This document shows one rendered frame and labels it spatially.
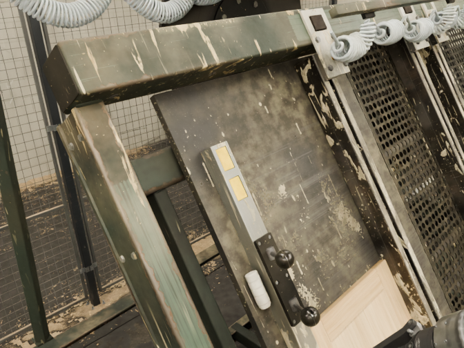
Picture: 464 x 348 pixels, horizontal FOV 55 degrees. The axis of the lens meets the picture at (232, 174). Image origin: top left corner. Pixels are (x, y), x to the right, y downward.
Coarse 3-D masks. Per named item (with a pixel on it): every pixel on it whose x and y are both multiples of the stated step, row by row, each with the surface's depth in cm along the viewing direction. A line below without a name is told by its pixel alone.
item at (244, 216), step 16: (224, 144) 96; (208, 160) 96; (224, 176) 94; (240, 176) 96; (224, 192) 95; (240, 208) 94; (256, 208) 97; (240, 224) 95; (256, 224) 96; (240, 240) 97; (256, 256) 94; (272, 288) 94; (272, 304) 96; (288, 320) 94; (288, 336) 96; (304, 336) 96
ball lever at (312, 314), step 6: (294, 300) 94; (294, 306) 93; (300, 312) 89; (306, 312) 83; (312, 312) 83; (318, 312) 84; (300, 318) 84; (306, 318) 83; (312, 318) 83; (318, 318) 83; (306, 324) 83; (312, 324) 83
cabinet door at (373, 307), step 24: (384, 264) 122; (360, 288) 113; (384, 288) 119; (336, 312) 106; (360, 312) 111; (384, 312) 117; (408, 312) 123; (336, 336) 104; (360, 336) 109; (384, 336) 114
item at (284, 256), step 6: (270, 246) 95; (270, 252) 94; (282, 252) 83; (288, 252) 83; (270, 258) 94; (276, 258) 83; (282, 258) 83; (288, 258) 83; (294, 258) 84; (276, 264) 84; (282, 264) 83; (288, 264) 83
